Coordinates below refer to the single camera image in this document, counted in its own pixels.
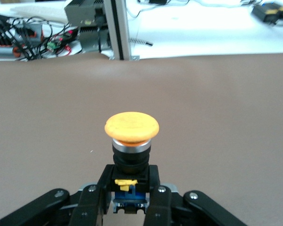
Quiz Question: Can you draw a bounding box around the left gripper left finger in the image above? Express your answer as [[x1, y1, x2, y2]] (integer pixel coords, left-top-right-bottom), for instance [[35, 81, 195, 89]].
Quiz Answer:
[[0, 164, 114, 226]]

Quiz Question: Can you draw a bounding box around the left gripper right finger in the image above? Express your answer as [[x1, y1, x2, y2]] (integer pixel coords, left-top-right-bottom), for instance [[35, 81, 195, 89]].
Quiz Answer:
[[143, 164, 249, 226]]

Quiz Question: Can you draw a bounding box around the orange push button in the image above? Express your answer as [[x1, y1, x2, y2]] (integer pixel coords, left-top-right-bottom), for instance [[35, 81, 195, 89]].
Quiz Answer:
[[104, 112, 160, 215]]

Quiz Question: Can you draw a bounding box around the brown table mat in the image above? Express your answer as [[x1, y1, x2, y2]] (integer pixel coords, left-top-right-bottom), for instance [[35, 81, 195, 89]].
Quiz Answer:
[[0, 52, 283, 226]]

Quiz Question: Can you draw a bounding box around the green plug connector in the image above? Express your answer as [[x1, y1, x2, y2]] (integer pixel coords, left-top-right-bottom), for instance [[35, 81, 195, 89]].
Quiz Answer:
[[46, 39, 63, 51]]

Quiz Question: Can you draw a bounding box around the grey electronics box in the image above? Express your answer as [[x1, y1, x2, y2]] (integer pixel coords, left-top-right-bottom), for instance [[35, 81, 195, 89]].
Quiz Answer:
[[78, 25, 114, 53], [64, 0, 109, 25]]

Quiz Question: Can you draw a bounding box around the grey orange cylinder tool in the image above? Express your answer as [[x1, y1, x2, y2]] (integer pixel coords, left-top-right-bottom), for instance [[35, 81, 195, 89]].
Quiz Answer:
[[0, 44, 22, 58]]

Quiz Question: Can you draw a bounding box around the black power adapter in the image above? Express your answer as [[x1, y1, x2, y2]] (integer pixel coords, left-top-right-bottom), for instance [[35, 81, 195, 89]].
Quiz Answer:
[[250, 1, 283, 24]]

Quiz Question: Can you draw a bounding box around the aluminium camera post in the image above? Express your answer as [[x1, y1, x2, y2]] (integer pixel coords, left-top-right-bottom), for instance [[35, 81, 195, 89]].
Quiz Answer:
[[103, 0, 141, 61]]

